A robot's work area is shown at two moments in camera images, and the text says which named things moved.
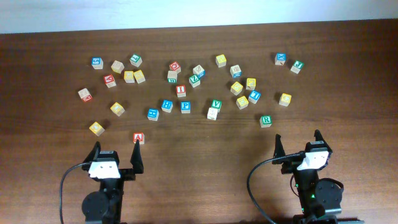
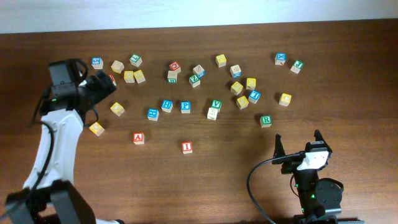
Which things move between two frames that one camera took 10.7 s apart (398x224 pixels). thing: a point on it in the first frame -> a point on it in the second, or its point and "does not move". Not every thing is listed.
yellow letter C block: [285, 99] does not move
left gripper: [128, 175] -> [101, 91]
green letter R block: [265, 121] does not move
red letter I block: [181, 91] -> [187, 147]
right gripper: [290, 166] does not move
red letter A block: [138, 135] does not move
